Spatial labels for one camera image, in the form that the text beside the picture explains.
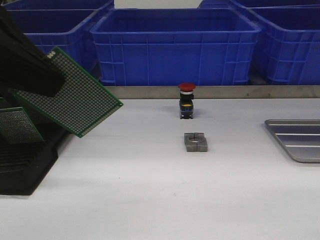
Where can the blue plastic crate centre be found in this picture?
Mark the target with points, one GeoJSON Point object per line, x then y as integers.
{"type": "Point", "coordinates": [166, 47]}

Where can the blue crate far back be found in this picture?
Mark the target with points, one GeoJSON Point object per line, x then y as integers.
{"type": "Point", "coordinates": [206, 4]}

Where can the blue plastic crate left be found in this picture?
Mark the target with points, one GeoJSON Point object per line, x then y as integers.
{"type": "Point", "coordinates": [68, 29]}

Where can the green perforated circuit board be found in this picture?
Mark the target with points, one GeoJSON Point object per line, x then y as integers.
{"type": "Point", "coordinates": [81, 104]}

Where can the green circuit board in rack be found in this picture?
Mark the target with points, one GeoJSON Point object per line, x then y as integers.
{"type": "Point", "coordinates": [17, 128]}

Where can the silver metal tray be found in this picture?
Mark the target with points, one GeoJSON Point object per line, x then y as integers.
{"type": "Point", "coordinates": [300, 138]}

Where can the blue crate back left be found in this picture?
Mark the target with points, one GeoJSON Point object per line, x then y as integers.
{"type": "Point", "coordinates": [60, 5]}

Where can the black slotted board rack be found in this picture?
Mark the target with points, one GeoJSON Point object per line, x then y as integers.
{"type": "Point", "coordinates": [24, 166]}

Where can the red emergency stop button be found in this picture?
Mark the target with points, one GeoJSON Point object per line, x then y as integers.
{"type": "Point", "coordinates": [186, 106]}

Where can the grey metal clamp block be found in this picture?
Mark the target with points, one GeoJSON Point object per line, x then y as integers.
{"type": "Point", "coordinates": [195, 142]}

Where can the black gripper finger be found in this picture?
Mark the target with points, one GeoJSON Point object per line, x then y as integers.
{"type": "Point", "coordinates": [22, 65]}

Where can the blue plastic crate right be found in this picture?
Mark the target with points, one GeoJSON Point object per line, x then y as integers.
{"type": "Point", "coordinates": [287, 51]}

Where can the blue plastic crate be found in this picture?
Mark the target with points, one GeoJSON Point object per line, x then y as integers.
{"type": "Point", "coordinates": [68, 29]}
{"type": "Point", "coordinates": [166, 47]}
{"type": "Point", "coordinates": [287, 51]}

